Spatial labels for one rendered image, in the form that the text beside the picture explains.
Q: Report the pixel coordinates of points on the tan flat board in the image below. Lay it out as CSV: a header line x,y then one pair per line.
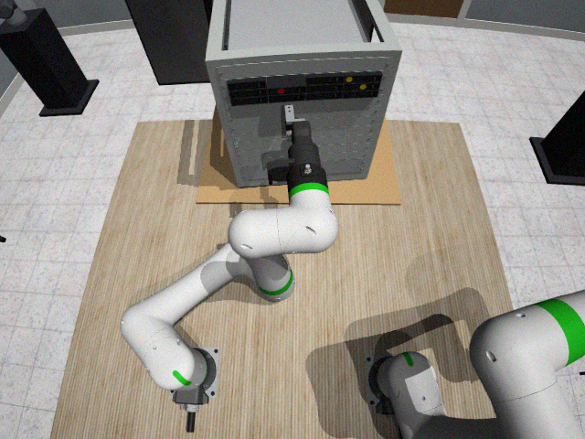
x,y
218,184

